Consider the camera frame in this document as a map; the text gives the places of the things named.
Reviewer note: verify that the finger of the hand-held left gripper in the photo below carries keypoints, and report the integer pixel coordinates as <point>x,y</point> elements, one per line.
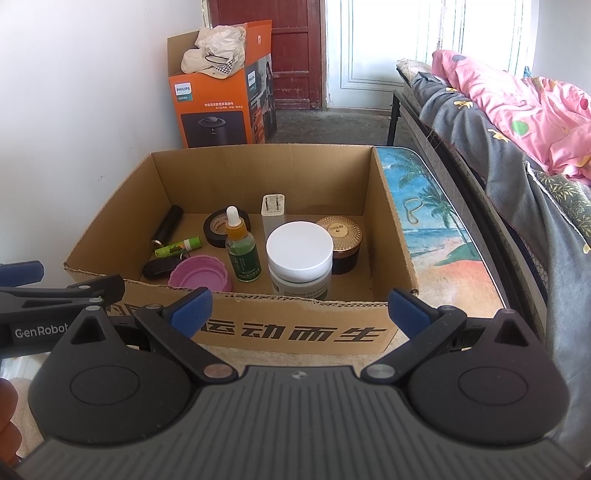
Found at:
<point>21,273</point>
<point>69,297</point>

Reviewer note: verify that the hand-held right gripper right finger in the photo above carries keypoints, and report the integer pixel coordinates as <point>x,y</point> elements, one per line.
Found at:
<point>408,311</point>

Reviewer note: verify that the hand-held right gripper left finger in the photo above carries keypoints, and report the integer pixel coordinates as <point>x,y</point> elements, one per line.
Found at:
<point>191,311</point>

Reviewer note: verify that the pink plastic lid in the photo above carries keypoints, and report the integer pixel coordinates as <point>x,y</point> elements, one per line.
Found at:
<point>198,277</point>

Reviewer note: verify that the green dropper bottle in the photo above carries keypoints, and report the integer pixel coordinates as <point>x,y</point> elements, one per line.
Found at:
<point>242,258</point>

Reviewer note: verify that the black flashlight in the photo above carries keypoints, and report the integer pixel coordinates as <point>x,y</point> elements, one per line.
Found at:
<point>168,226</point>

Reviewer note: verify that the gold lidded dark jar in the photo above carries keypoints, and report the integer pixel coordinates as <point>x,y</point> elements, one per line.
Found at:
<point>344,228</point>

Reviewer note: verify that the white plug charger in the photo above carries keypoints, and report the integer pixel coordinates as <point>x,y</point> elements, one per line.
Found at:
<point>273,217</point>

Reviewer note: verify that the white lidded cream jar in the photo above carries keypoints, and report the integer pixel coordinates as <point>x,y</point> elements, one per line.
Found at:
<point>300,249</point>

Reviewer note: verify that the brown cardboard box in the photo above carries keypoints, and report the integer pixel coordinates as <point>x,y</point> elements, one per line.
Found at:
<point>277,175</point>

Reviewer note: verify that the person's left hand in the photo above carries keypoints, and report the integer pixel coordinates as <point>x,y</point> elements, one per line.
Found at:
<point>7,406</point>

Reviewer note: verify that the black key fob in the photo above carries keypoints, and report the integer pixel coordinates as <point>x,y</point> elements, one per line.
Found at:
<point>159,267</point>

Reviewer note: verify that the beach printed mat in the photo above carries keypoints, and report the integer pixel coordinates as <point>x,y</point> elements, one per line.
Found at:
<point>438,258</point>

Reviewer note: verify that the green lip balm tube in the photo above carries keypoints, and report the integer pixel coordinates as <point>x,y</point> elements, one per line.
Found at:
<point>180,247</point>

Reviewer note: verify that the black tape roll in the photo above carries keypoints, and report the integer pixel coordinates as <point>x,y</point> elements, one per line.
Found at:
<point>213,235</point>

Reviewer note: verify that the yellow rubber band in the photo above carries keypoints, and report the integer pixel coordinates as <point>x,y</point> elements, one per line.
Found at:
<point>408,217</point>

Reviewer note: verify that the grey blanket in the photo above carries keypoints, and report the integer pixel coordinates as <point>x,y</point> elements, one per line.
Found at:
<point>508,184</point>

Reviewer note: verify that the floral bed sheet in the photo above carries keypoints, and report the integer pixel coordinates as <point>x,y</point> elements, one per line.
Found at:
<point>563,194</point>

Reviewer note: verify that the orange product box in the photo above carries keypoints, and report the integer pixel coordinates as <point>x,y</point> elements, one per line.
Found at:
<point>212,110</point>

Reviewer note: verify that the pink patterned blanket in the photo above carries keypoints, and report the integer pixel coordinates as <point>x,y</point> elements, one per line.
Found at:
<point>545,115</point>

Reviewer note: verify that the crumpled beige cloth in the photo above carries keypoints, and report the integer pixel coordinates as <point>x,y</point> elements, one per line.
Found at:
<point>212,50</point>

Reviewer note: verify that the white door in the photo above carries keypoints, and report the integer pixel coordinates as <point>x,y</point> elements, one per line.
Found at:
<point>369,46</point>

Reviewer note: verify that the black metal bed frame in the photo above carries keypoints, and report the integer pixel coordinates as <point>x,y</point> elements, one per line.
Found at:
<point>455,184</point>

